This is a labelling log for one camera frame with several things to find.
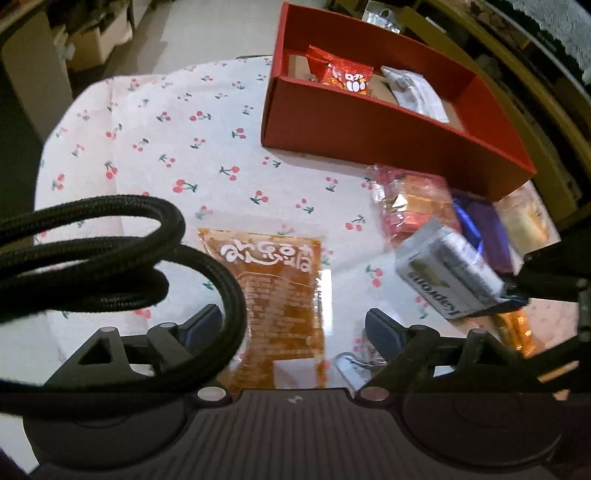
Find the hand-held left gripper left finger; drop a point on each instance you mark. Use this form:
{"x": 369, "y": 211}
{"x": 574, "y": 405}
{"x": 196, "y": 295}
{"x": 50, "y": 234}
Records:
{"x": 205, "y": 323}

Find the red cardboard box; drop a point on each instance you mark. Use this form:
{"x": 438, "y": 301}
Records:
{"x": 369, "y": 124}

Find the white side cabinet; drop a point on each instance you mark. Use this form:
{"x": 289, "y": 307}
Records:
{"x": 37, "y": 69}

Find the purple snack packet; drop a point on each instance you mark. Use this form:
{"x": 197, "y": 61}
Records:
{"x": 489, "y": 230}

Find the wooden TV stand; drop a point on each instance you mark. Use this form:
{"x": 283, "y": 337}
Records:
{"x": 545, "y": 115}

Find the small silver packet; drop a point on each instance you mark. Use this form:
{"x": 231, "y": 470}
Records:
{"x": 351, "y": 362}

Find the white lace cloth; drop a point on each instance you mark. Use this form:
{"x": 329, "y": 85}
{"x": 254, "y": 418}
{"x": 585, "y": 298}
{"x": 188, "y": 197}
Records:
{"x": 563, "y": 27}

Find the pink transparent snack packet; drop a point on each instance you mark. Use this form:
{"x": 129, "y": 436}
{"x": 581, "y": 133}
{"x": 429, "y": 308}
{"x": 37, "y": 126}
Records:
{"x": 411, "y": 203}

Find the silver foil bag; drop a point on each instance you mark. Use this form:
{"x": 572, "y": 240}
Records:
{"x": 381, "y": 14}

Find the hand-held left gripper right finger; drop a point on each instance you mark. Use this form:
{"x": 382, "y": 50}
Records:
{"x": 383, "y": 330}

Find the cherry print tablecloth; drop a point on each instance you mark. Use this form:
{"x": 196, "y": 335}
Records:
{"x": 207, "y": 138}

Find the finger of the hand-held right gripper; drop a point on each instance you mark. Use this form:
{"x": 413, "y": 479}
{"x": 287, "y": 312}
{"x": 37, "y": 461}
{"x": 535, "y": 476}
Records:
{"x": 512, "y": 302}
{"x": 554, "y": 277}

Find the white grey snack packet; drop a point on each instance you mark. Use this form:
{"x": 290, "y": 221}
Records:
{"x": 443, "y": 263}

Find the red snack packet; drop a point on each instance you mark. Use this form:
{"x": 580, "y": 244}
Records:
{"x": 341, "y": 74}

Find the pale beige snack packet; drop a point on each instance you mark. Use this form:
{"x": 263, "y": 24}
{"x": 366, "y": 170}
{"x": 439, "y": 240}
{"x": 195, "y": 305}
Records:
{"x": 526, "y": 217}

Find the orange snack packet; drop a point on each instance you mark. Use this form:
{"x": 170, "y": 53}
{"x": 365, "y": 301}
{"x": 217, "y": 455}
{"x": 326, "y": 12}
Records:
{"x": 277, "y": 300}

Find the white cardboard box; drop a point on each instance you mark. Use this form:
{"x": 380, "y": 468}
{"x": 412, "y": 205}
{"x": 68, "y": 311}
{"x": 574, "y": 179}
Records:
{"x": 97, "y": 41}

